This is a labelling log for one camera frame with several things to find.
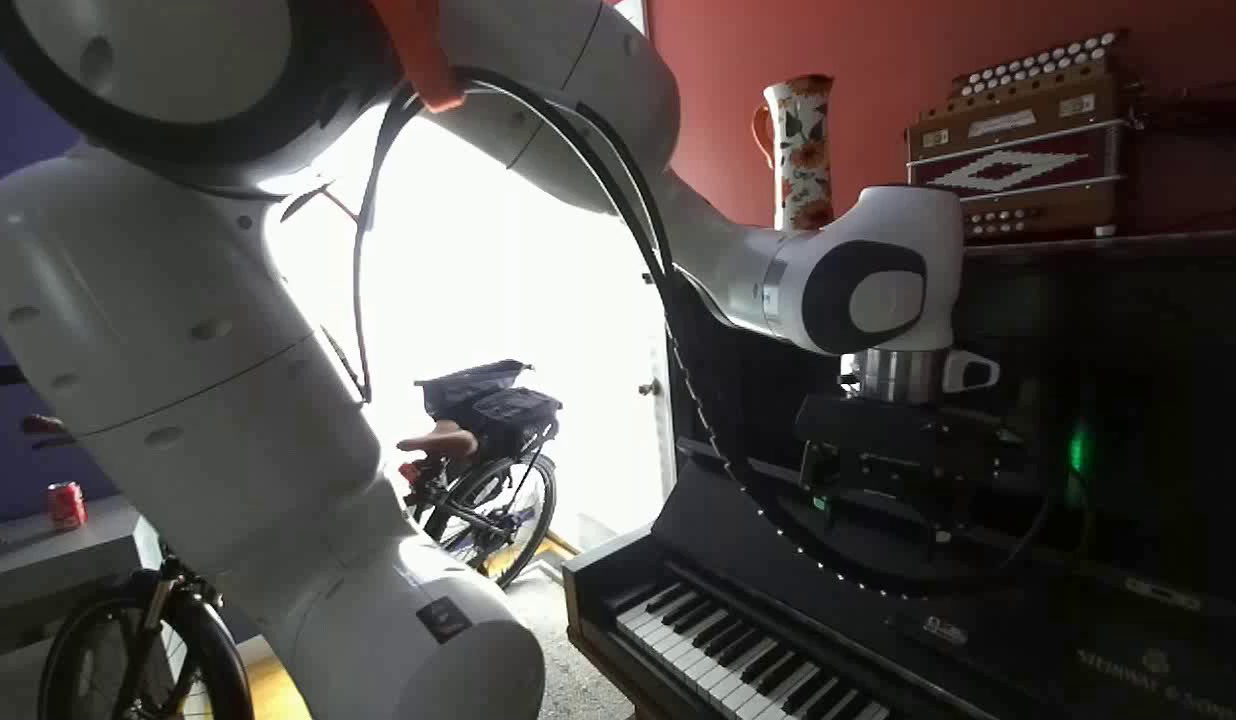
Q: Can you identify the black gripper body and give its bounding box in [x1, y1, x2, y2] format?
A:
[797, 386, 1030, 536]

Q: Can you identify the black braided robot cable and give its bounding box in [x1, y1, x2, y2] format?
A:
[559, 91, 1046, 603]

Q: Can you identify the thin black cable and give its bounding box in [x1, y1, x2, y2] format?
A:
[276, 79, 430, 408]

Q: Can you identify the black upright piano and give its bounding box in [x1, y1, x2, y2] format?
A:
[559, 223, 1236, 720]

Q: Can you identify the black bicycle wheel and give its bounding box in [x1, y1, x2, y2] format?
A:
[31, 556, 257, 720]

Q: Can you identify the floral pitcher with orange handle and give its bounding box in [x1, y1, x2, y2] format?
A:
[747, 73, 839, 236]

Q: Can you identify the bicycle with black rack bag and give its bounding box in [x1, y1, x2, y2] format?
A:
[390, 356, 568, 592]

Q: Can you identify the red soda can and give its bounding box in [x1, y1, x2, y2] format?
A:
[43, 477, 92, 536]

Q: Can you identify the grey shelf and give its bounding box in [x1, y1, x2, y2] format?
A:
[0, 490, 159, 669]

